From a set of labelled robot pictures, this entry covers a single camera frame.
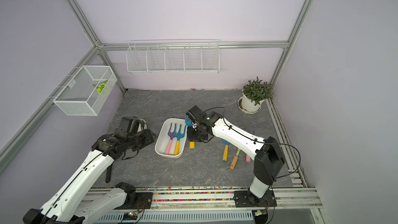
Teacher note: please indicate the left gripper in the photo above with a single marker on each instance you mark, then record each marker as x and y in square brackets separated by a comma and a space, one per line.
[148, 134]

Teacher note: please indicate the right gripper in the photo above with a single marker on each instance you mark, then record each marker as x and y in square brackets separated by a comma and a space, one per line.
[190, 136]

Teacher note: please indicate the teal rake yellow handle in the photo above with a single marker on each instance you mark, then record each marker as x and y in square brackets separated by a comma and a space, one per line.
[226, 151]
[179, 135]
[190, 130]

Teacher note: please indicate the white storage box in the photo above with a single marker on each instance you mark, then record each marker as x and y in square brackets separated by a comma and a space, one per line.
[163, 138]

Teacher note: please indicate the purple rake pink handle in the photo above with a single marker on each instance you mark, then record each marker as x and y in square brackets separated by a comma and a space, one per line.
[171, 136]

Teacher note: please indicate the green rake wooden handle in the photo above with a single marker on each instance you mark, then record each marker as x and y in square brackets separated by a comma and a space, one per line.
[235, 160]

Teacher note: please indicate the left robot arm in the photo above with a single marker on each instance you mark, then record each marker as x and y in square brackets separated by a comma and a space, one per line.
[65, 206]

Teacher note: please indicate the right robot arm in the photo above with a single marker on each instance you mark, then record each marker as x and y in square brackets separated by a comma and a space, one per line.
[266, 153]

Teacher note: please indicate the small succulent white pot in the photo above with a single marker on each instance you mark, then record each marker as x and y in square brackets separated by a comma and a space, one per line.
[142, 125]

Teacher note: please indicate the green leaf toy in basket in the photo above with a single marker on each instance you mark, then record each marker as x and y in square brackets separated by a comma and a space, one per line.
[102, 88]

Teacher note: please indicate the white mesh side basket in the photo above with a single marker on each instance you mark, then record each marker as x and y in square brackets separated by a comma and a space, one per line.
[79, 97]

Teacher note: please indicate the large potted green plant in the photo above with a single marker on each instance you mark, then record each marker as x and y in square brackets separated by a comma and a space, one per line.
[254, 93]

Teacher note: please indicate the purple trowel pink handle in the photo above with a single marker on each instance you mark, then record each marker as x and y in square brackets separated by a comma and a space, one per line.
[248, 159]

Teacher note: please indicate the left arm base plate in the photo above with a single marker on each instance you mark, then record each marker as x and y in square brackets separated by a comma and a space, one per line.
[143, 199]

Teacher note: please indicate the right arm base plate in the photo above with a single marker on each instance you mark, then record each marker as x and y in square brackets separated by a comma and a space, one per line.
[248, 199]

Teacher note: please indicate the white wire wall shelf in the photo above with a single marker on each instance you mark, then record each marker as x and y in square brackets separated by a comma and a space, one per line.
[173, 56]

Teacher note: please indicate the white vent rail front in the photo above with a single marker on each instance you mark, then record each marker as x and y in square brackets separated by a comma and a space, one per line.
[181, 217]

